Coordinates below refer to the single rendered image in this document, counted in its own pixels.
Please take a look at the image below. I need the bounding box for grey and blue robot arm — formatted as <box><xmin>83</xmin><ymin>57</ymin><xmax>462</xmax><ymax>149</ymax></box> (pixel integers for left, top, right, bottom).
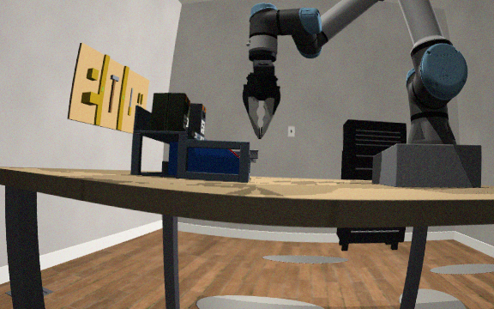
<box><xmin>246</xmin><ymin>0</ymin><xmax>468</xmax><ymax>144</ymax></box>

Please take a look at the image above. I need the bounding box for grey metal shelf rack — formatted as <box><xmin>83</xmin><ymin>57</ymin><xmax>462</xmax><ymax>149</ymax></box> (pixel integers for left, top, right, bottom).
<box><xmin>130</xmin><ymin>105</ymin><xmax>259</xmax><ymax>183</ymax></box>

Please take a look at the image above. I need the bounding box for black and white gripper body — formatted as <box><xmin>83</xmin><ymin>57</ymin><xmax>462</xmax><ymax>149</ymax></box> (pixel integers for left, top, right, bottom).
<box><xmin>246</xmin><ymin>50</ymin><xmax>278</xmax><ymax>100</ymax></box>

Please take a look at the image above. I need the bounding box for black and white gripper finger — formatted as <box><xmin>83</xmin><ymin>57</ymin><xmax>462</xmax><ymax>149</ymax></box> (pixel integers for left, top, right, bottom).
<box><xmin>260</xmin><ymin>86</ymin><xmax>280</xmax><ymax>139</ymax></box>
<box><xmin>243</xmin><ymin>84</ymin><xmax>260</xmax><ymax>139</ymax></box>

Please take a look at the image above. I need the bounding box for dark grey case with orange latches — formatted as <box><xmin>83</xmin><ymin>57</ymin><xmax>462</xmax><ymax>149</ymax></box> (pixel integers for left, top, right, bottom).
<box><xmin>189</xmin><ymin>103</ymin><xmax>206</xmax><ymax>137</ymax></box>

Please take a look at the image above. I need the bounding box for olive green case with orange latches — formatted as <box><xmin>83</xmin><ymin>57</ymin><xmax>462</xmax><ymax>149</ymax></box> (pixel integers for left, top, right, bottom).
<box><xmin>150</xmin><ymin>93</ymin><xmax>190</xmax><ymax>131</ymax></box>

